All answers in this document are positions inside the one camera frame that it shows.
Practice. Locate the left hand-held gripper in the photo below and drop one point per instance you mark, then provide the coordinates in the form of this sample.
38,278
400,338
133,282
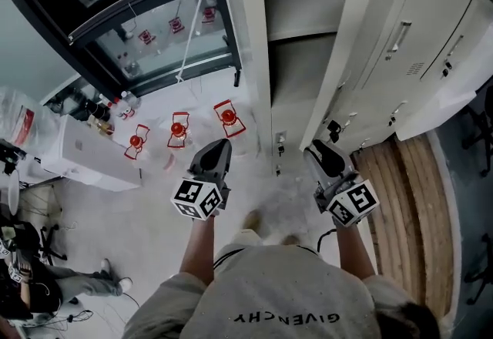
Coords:
196,199

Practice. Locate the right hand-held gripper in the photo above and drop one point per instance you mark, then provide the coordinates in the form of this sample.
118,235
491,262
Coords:
354,202

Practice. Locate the grey metal locker cabinet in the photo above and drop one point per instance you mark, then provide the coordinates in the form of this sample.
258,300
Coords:
250,41

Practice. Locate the person's left forearm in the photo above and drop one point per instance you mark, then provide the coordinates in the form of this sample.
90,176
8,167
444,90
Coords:
198,252

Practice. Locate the person's right forearm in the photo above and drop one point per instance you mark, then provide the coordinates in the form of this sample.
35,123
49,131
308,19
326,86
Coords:
354,252

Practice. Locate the person's beige shoe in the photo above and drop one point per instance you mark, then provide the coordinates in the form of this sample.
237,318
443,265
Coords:
252,220

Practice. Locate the person's light grey trousers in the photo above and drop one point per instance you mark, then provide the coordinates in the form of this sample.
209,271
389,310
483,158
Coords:
246,239

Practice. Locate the small red label bottle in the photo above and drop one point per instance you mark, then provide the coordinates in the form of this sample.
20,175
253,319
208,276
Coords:
127,113

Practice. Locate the wooden slat platform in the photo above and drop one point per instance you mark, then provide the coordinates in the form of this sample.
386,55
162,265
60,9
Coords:
416,214

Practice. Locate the clear bottle white cap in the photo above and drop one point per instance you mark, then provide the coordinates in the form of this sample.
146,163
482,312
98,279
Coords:
131,98

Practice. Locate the amber liquid bottle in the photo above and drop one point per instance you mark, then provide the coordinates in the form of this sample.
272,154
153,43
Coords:
102,127

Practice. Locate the dark glass bottle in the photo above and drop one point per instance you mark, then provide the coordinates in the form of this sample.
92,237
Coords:
98,110

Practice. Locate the white flat cardboard box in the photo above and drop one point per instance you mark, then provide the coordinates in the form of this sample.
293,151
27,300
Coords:
84,152

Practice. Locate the person's grey t-shirt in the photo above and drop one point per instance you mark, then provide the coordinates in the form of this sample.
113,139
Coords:
269,291

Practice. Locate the plastic-wrapped pack red label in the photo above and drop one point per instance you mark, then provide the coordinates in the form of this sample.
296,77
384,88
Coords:
23,121

